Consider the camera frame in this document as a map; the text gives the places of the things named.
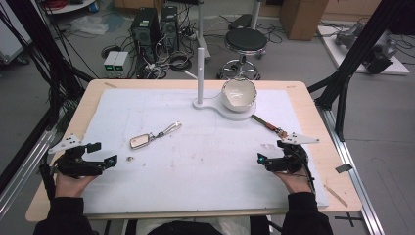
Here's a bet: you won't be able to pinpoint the large black computer tower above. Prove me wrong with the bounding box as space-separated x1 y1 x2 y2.
129 7 161 64

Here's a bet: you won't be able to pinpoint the white table leg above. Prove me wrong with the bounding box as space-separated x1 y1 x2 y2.
196 0 212 62

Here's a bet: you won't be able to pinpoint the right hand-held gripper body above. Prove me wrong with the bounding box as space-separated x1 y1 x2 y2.
265 131 320 175

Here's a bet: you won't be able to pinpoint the white floor board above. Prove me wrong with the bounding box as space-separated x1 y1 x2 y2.
317 24 411 76

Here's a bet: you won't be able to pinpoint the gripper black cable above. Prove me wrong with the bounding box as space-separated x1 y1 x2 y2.
295 148 317 194
38 163 57 201

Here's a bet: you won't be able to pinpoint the thin wooden stick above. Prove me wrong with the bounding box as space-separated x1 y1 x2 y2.
323 184 349 209

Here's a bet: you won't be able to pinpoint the bundle of floor cables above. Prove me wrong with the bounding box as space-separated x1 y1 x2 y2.
135 27 194 80

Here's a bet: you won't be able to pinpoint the white ceramic bowl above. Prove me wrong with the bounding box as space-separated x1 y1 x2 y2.
220 77 258 114

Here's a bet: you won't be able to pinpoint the white power supply unit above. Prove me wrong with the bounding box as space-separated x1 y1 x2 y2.
113 51 130 79
103 50 120 79

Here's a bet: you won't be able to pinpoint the person's left hand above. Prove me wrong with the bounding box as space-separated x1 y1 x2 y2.
54 172 99 199

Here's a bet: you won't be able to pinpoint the white stand with pole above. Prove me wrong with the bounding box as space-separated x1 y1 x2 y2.
192 47 257 122

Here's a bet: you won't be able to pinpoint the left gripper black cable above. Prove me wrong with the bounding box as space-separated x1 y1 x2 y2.
38 163 57 201

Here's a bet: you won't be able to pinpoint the cardboard box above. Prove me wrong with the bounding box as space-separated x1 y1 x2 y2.
279 0 330 41

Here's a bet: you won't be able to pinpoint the slim black computer tower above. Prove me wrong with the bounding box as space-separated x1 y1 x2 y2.
160 5 180 52

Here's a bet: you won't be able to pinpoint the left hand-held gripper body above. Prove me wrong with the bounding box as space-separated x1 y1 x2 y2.
38 132 107 179

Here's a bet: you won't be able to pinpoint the aluminium rail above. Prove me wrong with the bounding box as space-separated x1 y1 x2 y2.
0 129 57 219
316 106 387 235

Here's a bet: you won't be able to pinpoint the black round stool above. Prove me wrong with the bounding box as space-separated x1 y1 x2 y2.
216 26 269 81

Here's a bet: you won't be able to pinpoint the orange-handled metal tool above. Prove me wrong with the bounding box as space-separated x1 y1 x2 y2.
251 114 289 139

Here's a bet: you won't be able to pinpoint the person's right hand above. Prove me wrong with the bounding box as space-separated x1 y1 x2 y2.
275 171 313 196

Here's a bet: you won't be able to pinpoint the person's torso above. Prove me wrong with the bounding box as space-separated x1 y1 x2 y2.
125 215 272 235

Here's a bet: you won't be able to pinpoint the metal keychain with rectangular tag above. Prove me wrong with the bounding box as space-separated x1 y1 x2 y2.
129 120 183 151

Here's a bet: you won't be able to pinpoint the clear plastic bag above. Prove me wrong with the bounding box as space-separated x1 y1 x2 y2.
69 15 110 36

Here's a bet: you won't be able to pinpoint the grey robot parts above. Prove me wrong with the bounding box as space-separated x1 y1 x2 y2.
335 23 399 75

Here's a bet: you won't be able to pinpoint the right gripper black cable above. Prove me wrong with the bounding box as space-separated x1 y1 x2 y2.
295 148 317 194

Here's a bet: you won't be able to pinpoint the black metal frame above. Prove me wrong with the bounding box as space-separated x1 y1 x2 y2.
307 0 415 143
0 0 96 194

